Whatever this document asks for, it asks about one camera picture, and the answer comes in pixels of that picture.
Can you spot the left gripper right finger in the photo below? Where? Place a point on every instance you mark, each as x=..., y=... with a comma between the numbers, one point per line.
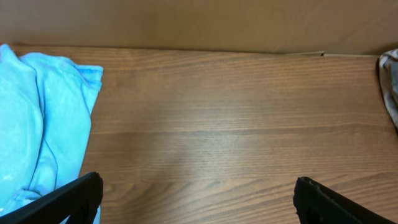
x=317, y=204

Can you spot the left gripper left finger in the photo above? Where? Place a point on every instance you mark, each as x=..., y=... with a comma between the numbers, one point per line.
x=76, y=202

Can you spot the light blue t-shirt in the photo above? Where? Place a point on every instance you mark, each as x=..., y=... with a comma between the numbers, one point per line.
x=46, y=106

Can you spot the folded white garment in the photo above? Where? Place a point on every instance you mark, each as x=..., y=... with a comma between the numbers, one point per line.
x=385, y=62

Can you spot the folded grey trousers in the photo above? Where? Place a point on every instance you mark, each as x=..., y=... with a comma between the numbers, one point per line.
x=394, y=81

